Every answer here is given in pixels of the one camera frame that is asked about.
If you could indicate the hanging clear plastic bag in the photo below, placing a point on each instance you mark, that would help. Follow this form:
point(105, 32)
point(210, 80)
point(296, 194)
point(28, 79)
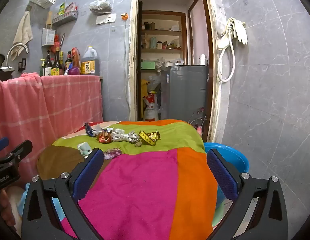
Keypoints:
point(100, 5)

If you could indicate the dark cooking pot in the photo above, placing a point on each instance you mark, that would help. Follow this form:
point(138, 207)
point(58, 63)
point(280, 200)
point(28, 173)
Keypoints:
point(0, 61)

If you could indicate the orange plastic bottle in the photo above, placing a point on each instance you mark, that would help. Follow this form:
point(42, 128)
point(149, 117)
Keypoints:
point(76, 57)

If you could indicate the large cooking oil jug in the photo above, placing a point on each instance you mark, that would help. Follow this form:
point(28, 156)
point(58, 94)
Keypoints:
point(90, 63)

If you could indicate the white hanging plastic bag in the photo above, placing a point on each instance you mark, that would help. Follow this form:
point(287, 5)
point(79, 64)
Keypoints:
point(220, 25)

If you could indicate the pale green paper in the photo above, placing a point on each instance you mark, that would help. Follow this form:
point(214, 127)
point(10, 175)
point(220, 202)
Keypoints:
point(83, 150)

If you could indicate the wooden pantry shelf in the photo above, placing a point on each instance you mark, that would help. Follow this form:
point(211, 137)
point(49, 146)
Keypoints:
point(162, 32)

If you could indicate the orange red wrapper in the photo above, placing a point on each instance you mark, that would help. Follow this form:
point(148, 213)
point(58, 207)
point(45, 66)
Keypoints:
point(103, 137)

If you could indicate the white utensil holder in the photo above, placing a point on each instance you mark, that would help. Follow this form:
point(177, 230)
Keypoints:
point(48, 37)

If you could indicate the purple onion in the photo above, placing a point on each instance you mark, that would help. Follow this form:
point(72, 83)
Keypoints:
point(74, 71)

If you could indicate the dark wooden door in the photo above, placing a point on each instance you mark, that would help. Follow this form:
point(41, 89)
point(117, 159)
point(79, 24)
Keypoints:
point(139, 55)

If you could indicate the pink seasoning packet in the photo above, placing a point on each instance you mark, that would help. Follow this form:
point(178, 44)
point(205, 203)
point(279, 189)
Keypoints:
point(70, 7)

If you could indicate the multicoloured patchwork blanket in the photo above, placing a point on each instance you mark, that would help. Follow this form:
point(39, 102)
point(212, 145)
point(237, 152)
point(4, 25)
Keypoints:
point(145, 180)

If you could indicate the cream rubber gloves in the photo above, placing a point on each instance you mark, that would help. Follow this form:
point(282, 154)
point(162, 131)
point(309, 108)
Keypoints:
point(241, 31)

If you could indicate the metal faucet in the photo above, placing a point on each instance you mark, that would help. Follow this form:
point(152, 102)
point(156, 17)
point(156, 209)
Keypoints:
point(18, 45)

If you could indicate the white red rice bag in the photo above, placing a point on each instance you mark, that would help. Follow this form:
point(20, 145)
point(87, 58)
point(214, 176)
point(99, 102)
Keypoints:
point(151, 108)

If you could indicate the dark sauce bottle white label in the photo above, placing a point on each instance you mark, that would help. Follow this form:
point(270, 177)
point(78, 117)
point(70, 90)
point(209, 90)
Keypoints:
point(47, 67)

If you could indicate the red plastic bag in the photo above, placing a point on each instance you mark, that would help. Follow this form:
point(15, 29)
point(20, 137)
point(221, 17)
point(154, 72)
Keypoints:
point(55, 43)

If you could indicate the green seasoning packet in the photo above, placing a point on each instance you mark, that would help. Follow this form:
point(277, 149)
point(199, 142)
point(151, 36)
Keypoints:
point(61, 8)

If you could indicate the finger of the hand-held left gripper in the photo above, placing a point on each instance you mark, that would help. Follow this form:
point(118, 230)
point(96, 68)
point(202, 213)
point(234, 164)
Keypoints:
point(20, 151)
point(1, 143)

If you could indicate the yellow pump bottle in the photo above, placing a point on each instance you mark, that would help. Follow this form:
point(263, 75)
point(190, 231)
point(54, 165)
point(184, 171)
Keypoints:
point(42, 68)

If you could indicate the person's left hand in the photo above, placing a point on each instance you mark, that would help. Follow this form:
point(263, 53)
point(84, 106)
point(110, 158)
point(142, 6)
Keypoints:
point(7, 207)

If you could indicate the pink bottle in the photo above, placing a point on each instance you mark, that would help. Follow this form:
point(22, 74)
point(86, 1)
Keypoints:
point(199, 130)

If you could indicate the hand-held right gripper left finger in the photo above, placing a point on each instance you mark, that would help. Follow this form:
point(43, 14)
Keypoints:
point(88, 175)

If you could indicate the white printed ribbon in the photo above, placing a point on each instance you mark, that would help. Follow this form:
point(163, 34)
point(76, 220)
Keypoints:
point(123, 137)

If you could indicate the light blue cloth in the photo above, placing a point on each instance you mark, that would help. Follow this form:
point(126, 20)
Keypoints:
point(22, 202)

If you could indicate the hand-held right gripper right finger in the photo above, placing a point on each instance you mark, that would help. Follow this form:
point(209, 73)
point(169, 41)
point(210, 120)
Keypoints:
point(221, 175)

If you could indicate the beige hanging towel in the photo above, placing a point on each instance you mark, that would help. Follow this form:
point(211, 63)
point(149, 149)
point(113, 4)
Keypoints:
point(22, 35)

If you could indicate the grey washing machine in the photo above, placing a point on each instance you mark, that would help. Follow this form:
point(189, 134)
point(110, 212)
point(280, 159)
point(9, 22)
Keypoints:
point(185, 95)

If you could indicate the small dark sauce bottle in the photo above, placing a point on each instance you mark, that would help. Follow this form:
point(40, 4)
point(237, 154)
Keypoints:
point(68, 60)

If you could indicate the white wall socket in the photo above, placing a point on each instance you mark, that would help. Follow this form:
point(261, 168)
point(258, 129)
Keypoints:
point(106, 18)

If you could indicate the purple wrapper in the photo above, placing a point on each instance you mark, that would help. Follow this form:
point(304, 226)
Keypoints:
point(113, 153)

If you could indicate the blue snack wrapper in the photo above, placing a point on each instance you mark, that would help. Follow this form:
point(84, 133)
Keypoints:
point(89, 130)

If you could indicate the yellow wrapper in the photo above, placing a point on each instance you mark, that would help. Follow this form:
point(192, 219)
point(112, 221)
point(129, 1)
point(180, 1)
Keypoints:
point(148, 137)

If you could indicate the grey wall shelf rack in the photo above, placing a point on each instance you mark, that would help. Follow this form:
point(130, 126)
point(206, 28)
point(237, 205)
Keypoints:
point(65, 18)

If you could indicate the yellow bag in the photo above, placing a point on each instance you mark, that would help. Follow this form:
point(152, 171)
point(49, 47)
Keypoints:
point(145, 90)

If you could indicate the blue plastic bucket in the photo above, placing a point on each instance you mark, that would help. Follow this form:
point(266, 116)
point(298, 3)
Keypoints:
point(236, 158)

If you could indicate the green box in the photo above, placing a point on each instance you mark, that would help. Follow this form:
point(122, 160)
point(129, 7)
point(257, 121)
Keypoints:
point(148, 65)

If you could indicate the white roll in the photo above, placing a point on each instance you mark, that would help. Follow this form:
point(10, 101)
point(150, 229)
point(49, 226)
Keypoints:
point(202, 59)

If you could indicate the wooden cutting board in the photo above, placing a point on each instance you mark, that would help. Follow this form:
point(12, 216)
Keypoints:
point(49, 21)

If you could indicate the pink plaid cloth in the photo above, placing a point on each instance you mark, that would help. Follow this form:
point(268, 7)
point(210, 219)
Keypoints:
point(45, 105)

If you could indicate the dark sauce bottle yellow label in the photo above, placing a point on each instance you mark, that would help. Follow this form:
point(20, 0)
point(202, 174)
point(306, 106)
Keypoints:
point(56, 66)

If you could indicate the mint green canister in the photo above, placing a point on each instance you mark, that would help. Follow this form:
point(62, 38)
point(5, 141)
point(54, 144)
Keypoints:
point(153, 43)

